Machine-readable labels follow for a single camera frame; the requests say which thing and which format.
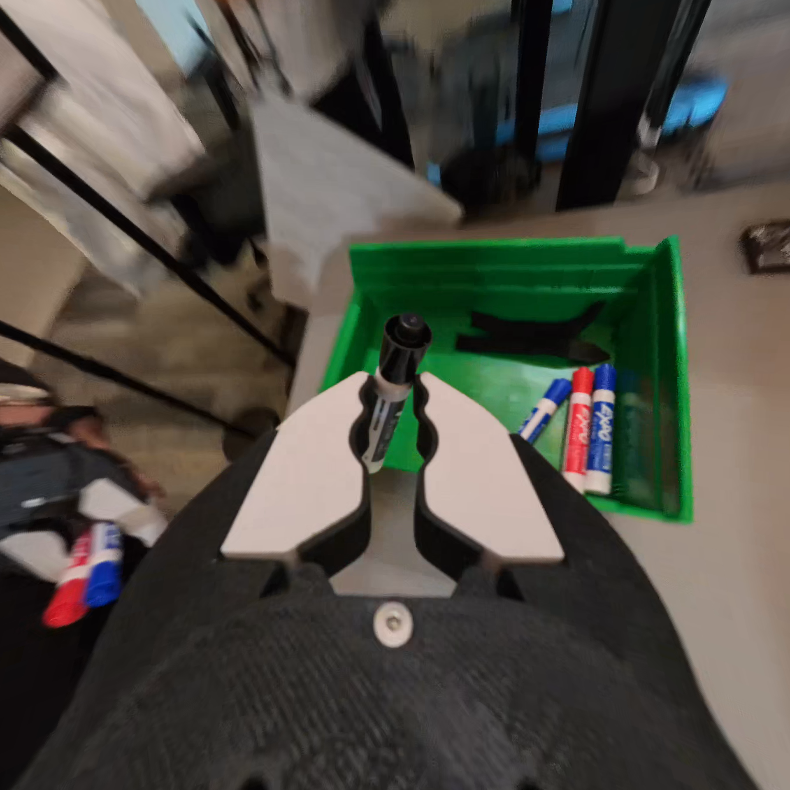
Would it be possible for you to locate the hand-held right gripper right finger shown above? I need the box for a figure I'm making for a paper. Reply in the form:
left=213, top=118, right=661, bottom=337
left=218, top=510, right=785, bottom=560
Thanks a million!
left=415, top=370, right=565, bottom=569

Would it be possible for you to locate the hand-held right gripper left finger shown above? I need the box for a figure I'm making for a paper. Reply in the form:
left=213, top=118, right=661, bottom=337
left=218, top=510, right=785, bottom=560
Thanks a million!
left=220, top=370, right=372, bottom=565

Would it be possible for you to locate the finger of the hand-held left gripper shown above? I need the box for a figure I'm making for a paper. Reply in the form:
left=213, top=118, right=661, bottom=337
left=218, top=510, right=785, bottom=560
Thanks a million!
left=77, top=476, right=169, bottom=549
left=0, top=530, right=70, bottom=584

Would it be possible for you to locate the red dry erase marker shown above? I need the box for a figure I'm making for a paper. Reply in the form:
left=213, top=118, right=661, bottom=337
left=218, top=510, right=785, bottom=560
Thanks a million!
left=559, top=367, right=595, bottom=496
left=41, top=530, right=95, bottom=629

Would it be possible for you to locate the blue dry erase marker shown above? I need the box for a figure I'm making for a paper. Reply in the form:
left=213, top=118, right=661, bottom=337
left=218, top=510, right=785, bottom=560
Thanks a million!
left=517, top=378, right=574, bottom=446
left=583, top=363, right=618, bottom=496
left=83, top=521, right=124, bottom=609

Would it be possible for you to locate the green plastic bin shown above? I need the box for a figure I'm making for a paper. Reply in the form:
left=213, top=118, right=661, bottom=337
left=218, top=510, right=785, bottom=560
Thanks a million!
left=316, top=235, right=695, bottom=525

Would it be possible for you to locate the black dry erase marker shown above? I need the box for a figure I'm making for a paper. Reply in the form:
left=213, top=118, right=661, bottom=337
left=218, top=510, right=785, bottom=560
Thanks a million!
left=360, top=313, right=433, bottom=476

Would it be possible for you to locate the thin black metal rod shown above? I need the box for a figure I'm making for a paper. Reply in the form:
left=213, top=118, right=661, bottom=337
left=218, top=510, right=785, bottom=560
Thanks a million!
left=0, top=321, right=255, bottom=438
left=0, top=120, right=296, bottom=368

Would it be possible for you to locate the pale flat board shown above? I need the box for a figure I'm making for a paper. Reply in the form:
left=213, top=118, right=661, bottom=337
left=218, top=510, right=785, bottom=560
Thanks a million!
left=250, top=93, right=465, bottom=303

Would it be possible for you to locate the small dark object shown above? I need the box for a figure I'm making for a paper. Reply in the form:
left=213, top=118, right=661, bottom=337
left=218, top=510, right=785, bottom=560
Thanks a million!
left=739, top=222, right=790, bottom=275

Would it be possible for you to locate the black strap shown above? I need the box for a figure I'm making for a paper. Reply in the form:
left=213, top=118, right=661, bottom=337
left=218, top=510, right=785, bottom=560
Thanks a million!
left=455, top=300, right=613, bottom=366

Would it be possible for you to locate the black metal post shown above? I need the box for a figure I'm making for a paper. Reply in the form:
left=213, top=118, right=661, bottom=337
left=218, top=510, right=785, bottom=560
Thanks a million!
left=511, top=0, right=553, bottom=164
left=555, top=0, right=711, bottom=212

